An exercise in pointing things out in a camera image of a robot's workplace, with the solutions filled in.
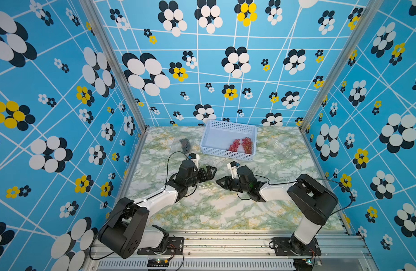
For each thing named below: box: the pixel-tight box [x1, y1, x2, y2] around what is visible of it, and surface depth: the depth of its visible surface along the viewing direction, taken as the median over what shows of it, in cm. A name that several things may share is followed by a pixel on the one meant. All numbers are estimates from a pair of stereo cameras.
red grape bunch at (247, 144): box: [241, 136, 253, 155], surface depth 110 cm
